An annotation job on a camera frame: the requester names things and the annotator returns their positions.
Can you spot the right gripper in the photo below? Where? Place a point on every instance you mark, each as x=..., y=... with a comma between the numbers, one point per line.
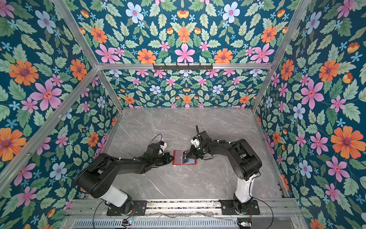
x=192, y=151

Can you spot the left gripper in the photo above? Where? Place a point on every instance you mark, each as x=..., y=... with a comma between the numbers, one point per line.
x=167, y=156

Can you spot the red leather card holder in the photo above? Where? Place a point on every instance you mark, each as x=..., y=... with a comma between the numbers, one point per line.
x=181, y=158

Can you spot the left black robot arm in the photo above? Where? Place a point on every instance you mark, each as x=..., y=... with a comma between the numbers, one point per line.
x=97, y=179

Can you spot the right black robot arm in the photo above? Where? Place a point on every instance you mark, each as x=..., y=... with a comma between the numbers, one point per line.
x=243, y=159

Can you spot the white vent grille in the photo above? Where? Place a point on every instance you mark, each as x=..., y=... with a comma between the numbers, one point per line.
x=161, y=223

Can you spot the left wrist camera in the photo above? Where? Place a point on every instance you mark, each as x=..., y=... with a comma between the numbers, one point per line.
x=155, y=149

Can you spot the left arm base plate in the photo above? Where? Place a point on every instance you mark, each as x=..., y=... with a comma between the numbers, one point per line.
x=130, y=208

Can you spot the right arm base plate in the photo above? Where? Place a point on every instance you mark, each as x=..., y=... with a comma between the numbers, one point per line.
x=235, y=207

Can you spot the metal hook rail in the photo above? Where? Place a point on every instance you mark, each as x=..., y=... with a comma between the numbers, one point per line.
x=178, y=67

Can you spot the aluminium front rail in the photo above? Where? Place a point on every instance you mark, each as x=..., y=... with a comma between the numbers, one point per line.
x=171, y=208

